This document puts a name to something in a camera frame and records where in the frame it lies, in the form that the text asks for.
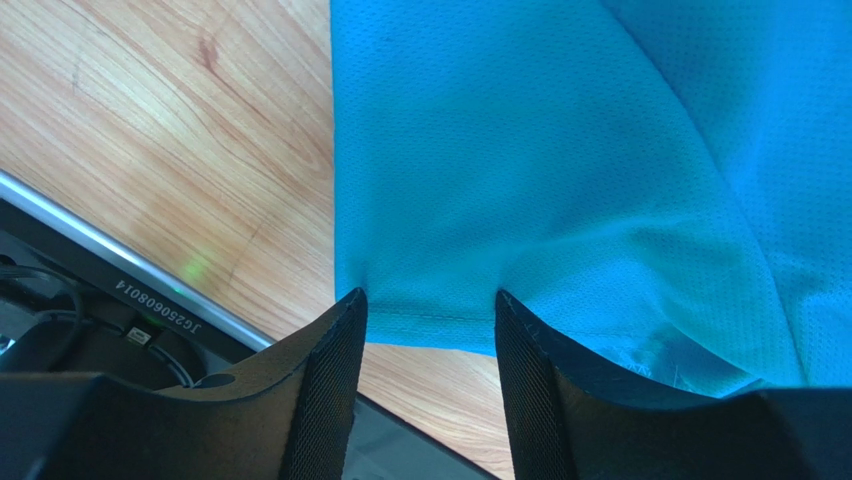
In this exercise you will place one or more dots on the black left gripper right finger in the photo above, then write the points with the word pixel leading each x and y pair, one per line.
pixel 573 414

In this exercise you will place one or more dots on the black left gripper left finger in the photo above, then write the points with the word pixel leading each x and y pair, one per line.
pixel 284 413

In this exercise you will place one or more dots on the teal t shirt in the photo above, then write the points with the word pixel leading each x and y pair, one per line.
pixel 666 182

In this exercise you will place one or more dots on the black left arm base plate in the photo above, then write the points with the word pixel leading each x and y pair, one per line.
pixel 66 308

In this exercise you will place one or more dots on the aluminium front frame rail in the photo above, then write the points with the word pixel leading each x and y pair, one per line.
pixel 133 259

